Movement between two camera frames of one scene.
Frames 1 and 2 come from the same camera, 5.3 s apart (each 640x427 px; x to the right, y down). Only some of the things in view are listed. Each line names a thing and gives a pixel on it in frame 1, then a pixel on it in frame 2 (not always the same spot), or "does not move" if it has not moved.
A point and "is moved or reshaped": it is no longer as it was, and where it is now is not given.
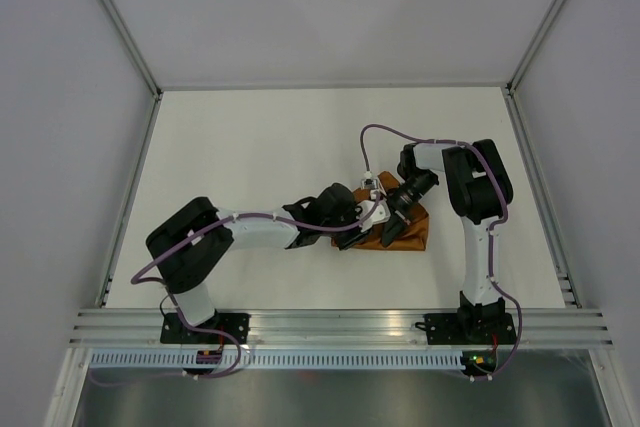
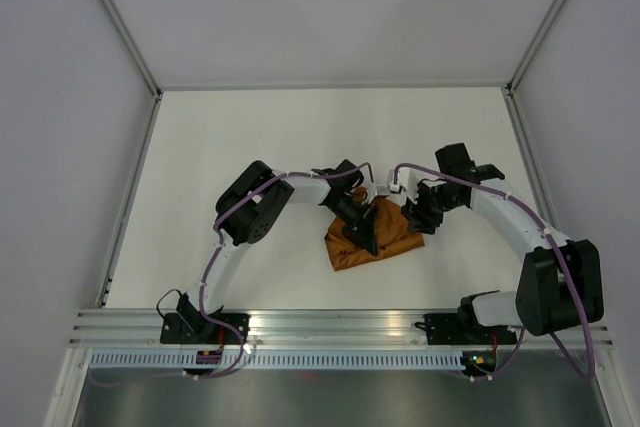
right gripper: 392,229 -> 414,210
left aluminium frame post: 118,18 does not move
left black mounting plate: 175,330 does not move
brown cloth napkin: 411,237 is moved or reshaped
